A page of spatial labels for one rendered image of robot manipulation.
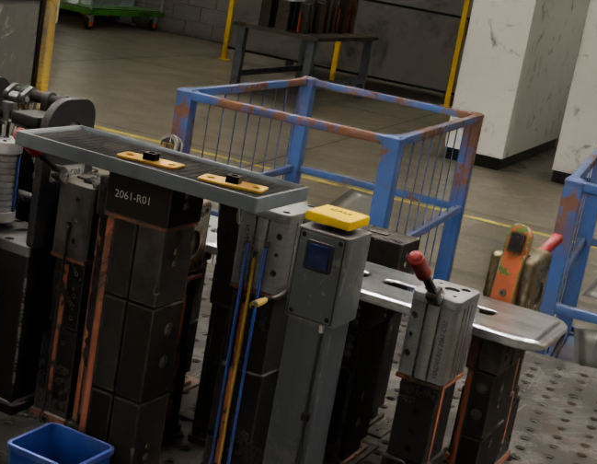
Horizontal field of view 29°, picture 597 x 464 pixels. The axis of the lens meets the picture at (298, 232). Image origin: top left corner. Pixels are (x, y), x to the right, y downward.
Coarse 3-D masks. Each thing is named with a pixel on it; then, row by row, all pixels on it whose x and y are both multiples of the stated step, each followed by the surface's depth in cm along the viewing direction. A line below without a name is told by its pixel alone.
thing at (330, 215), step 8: (320, 208) 139; (328, 208) 140; (336, 208) 141; (312, 216) 137; (320, 216) 136; (328, 216) 136; (336, 216) 136; (344, 216) 137; (352, 216) 138; (360, 216) 138; (368, 216) 139; (328, 224) 136; (336, 224) 136; (344, 224) 135; (352, 224) 135; (360, 224) 137; (368, 224) 140
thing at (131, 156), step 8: (128, 152) 151; (144, 152) 148; (152, 152) 149; (136, 160) 147; (144, 160) 147; (152, 160) 148; (160, 160) 149; (168, 160) 150; (168, 168) 146; (176, 168) 146
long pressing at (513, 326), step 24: (216, 216) 195; (216, 240) 180; (384, 288) 169; (408, 312) 162; (504, 312) 168; (528, 312) 170; (480, 336) 158; (504, 336) 156; (528, 336) 158; (552, 336) 161
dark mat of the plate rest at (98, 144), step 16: (80, 144) 152; (96, 144) 154; (112, 144) 156; (128, 144) 158; (128, 160) 147; (176, 160) 153; (192, 176) 145; (224, 176) 148; (240, 192) 140; (272, 192) 143
